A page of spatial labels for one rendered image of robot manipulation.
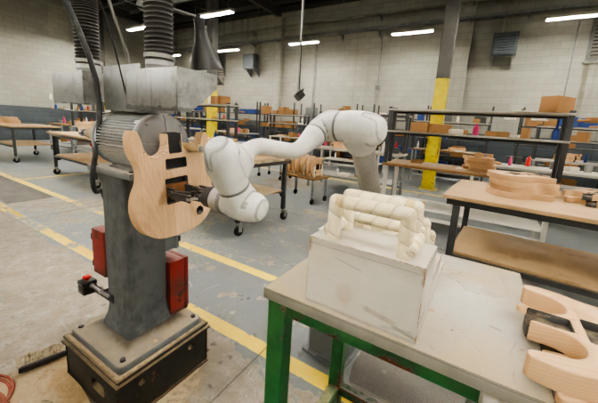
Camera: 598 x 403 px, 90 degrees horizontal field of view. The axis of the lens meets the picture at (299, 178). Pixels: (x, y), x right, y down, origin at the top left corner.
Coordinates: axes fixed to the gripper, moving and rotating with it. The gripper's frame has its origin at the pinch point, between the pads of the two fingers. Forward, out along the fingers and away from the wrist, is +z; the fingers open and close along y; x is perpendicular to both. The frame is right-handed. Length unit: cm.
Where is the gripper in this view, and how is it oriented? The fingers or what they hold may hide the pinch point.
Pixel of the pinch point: (178, 189)
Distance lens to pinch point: 124.0
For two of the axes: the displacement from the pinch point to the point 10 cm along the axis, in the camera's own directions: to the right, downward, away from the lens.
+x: 0.2, -9.7, -2.2
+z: -8.5, -1.4, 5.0
